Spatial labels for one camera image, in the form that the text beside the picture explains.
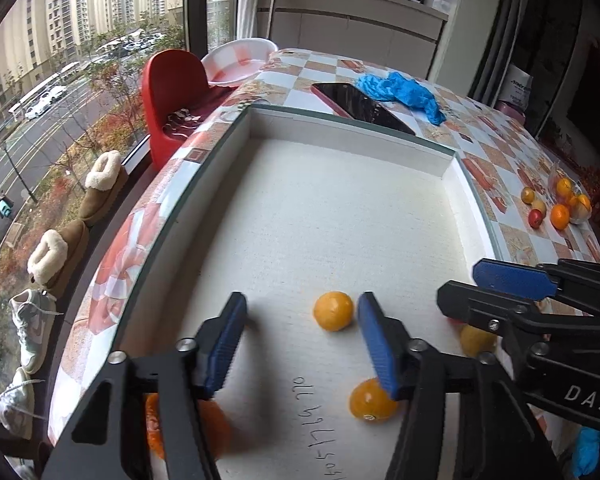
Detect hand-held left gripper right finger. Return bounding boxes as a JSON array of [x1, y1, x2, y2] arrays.
[[357, 291, 566, 480]]

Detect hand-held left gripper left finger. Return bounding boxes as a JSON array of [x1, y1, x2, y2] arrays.
[[40, 291, 248, 480]]

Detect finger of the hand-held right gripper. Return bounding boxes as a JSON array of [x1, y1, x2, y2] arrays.
[[472, 258, 600, 311], [437, 280, 600, 356]]

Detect clear glass bowl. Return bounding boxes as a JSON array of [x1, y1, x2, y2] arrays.
[[547, 160, 593, 226]]

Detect white shallow cardboard box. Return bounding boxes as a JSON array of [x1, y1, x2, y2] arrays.
[[67, 102, 506, 480]]

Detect person's right hand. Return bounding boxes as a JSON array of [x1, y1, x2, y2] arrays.
[[570, 427, 600, 478]]

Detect checkered printed tablecloth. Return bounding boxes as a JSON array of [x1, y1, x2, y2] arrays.
[[47, 47, 600, 461]]

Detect pink plastic stool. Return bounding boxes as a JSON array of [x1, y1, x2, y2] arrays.
[[495, 100, 528, 126]]

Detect brown fleece-lined boot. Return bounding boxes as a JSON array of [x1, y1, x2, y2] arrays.
[[77, 150, 131, 223], [26, 220, 91, 298]]

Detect white and green sneaker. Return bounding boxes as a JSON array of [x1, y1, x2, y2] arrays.
[[7, 287, 63, 373], [0, 367, 48, 441]]

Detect white printed bag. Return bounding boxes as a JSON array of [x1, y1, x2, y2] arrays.
[[502, 62, 536, 106]]

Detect crumpled blue gloves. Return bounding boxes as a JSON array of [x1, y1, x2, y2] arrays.
[[356, 71, 447, 127]]

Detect smartphone with red case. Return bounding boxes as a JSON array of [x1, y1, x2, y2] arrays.
[[310, 81, 417, 137]]

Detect grey curtain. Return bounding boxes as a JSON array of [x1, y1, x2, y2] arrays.
[[472, 0, 526, 106]]

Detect red plastic chair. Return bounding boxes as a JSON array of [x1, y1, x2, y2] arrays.
[[141, 49, 241, 171]]

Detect white cabinet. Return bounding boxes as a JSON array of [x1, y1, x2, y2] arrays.
[[257, 0, 448, 83]]

